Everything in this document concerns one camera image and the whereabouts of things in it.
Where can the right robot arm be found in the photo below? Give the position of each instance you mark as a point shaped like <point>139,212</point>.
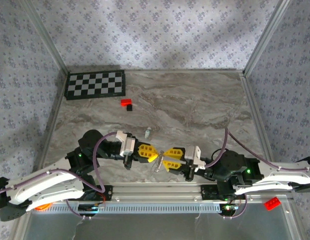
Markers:
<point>270,180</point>

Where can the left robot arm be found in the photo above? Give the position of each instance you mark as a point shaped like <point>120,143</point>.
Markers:
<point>45,185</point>

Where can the small black toy brick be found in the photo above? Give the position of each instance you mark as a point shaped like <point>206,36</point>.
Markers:
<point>129,107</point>

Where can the black controller board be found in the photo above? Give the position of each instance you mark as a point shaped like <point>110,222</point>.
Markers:
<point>88,209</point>
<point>228,209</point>

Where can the small red toy brick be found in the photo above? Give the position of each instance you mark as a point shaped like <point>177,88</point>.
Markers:
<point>126,102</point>

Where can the black white checkerboard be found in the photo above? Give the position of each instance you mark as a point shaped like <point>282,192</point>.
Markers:
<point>95,85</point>

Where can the large red toy brick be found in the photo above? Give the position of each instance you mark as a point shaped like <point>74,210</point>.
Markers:
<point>272,203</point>

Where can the grey metal sheet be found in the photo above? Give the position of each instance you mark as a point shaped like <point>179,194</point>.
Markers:
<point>145,227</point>

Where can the orange curved plastic piece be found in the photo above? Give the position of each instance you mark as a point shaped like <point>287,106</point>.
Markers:
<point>43,207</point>

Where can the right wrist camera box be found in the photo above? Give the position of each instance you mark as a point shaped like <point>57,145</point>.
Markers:
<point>193,155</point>

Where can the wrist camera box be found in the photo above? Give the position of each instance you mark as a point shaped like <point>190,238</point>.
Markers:
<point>127,146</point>
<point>193,155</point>

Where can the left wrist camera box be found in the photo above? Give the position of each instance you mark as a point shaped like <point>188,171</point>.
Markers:
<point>127,146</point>

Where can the aluminium mounting rail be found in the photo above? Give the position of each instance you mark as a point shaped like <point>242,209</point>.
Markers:
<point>157,192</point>

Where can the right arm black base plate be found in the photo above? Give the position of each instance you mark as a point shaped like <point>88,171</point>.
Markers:
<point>207,192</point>

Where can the aluminium side rail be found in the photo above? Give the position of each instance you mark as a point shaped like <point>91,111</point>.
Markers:
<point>54,112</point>
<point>257,125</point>

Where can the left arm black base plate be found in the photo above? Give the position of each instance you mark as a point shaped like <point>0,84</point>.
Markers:
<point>108,192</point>

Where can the aluminium back rail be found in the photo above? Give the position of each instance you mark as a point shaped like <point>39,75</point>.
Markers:
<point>170,71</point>

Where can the aluminium frame post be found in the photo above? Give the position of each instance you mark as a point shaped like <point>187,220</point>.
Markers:
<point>267,35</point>
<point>46,33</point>

